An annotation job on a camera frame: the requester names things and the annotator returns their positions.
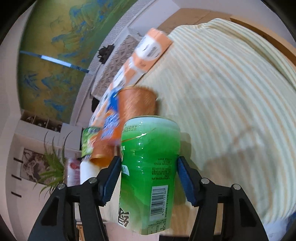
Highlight white paper cup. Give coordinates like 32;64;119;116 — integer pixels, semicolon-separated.
80;158;100;184

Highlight small copper paper cup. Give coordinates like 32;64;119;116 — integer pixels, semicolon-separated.
90;131;114;168

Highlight large orange paper cup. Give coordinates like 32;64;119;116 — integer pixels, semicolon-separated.
118;86;157;122

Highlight green spider plant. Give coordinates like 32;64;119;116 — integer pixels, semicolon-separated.
34;132;71;196

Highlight striped yellow tablecloth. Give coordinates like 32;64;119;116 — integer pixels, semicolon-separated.
104;19;295;235

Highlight landscape painting blind left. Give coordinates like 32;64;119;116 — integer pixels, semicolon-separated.
18;51;86;123

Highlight landscape painting blind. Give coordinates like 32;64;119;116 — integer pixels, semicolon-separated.
18;51;86;123
21;0;135;68

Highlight black teapot set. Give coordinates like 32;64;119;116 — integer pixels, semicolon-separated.
97;44;114;64

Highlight landscape painting blind right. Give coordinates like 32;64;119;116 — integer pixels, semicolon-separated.
21;0;135;68

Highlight orange tissue pack far right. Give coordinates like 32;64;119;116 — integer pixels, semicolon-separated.
132;28;173;73

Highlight wooden wall shelf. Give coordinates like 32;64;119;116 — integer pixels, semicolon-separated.
21;110;63;132

